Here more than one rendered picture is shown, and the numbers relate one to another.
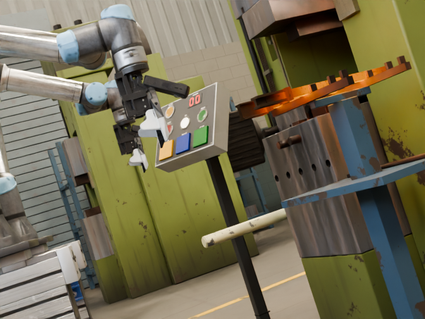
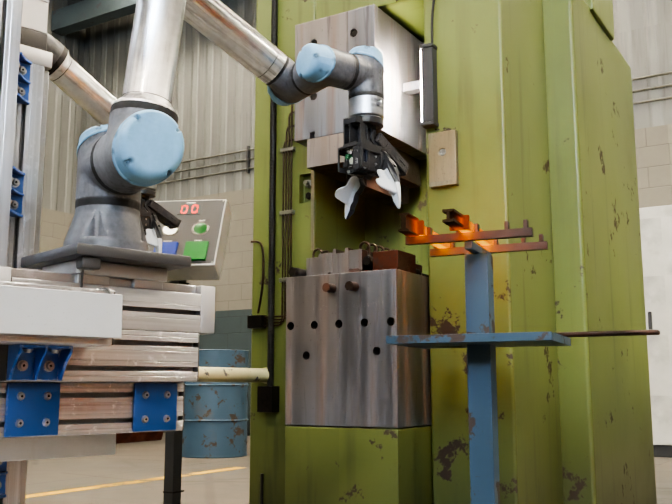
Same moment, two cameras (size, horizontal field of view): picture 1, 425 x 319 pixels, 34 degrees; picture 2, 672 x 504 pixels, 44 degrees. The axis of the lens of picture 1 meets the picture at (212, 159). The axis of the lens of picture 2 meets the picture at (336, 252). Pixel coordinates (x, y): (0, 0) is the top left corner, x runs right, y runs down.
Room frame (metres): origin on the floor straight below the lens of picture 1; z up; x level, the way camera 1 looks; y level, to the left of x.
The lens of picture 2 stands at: (0.32, 1.11, 0.59)
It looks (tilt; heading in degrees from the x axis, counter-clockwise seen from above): 9 degrees up; 326
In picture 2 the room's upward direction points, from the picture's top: straight up
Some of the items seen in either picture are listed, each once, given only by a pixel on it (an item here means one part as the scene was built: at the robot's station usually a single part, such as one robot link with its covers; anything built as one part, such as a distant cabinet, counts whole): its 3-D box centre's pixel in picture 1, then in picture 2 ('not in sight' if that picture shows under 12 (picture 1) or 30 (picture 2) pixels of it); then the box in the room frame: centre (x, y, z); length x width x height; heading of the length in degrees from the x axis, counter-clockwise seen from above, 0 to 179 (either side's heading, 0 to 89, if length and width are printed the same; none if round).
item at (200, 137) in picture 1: (201, 137); (195, 251); (2.73, 0.01, 1.01); 0.07 x 0.05 x 0.07; 50
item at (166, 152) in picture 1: (167, 150); not in sight; (2.86, 0.17, 1.01); 0.07 x 0.05 x 0.07; 50
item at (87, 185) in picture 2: not in sight; (111, 167); (1.79, 0.62, 0.98); 0.13 x 0.12 x 0.14; 2
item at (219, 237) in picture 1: (253, 225); (224, 374); (2.69, -0.08, 0.62); 0.44 x 0.05 x 0.05; 115
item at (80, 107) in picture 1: (92, 102); not in sight; (2.51, 0.35, 1.23); 0.11 x 0.11 x 0.08; 17
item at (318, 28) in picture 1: (326, 23); (378, 188); (2.50, -0.54, 1.24); 0.30 x 0.07 x 0.06; 115
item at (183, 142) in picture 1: (183, 143); (165, 252); (2.79, 0.09, 1.01); 0.07 x 0.05 x 0.07; 50
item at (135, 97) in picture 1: (138, 92); (364, 147); (1.67, 0.12, 1.07); 0.09 x 0.08 x 0.12; 99
